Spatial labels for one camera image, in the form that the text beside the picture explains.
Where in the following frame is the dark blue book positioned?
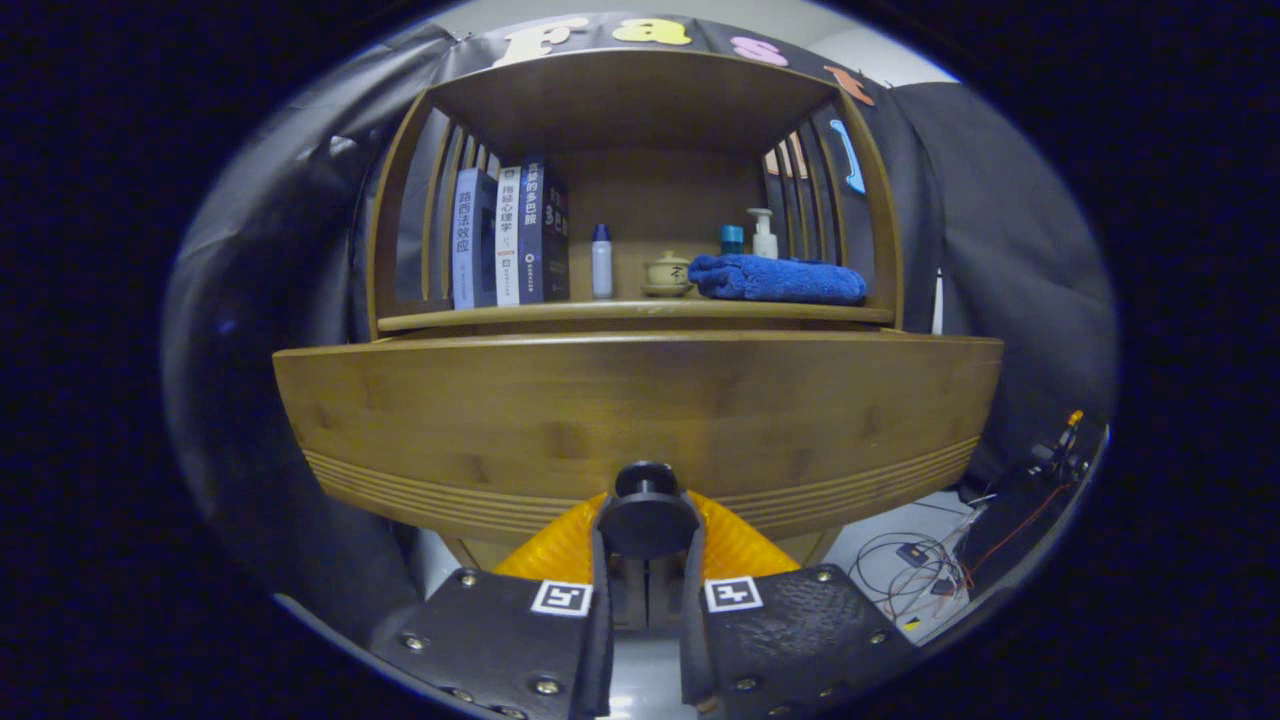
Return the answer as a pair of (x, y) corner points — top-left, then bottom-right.
(518, 157), (571, 304)

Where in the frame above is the wooden countertop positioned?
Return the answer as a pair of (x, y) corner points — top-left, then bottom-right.
(378, 297), (894, 333)

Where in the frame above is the wooden cabinet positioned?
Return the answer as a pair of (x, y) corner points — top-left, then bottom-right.
(365, 48), (906, 571)

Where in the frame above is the light blue book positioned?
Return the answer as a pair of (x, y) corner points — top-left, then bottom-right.
(451, 168), (498, 310)

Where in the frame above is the tangle of thin cables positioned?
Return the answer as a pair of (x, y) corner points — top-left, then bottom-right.
(850, 490), (1001, 626)

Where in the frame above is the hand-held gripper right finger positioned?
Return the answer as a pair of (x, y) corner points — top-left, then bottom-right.
(680, 490), (921, 720)

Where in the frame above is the black backdrop cloth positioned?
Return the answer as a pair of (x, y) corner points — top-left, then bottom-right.
(160, 15), (1119, 641)

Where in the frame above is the blue folded towel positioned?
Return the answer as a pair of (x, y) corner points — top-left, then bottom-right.
(687, 253), (868, 306)

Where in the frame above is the beige lidded teacup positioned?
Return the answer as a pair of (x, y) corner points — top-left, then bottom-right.
(641, 250), (693, 298)

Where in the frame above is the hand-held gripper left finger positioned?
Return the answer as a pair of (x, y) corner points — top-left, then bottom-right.
(370, 490), (616, 720)

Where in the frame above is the white book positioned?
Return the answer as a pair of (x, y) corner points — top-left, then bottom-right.
(495, 166), (523, 307)

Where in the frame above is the black equipment with orange part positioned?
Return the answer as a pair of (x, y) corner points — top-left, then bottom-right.
(960, 410), (1101, 601)

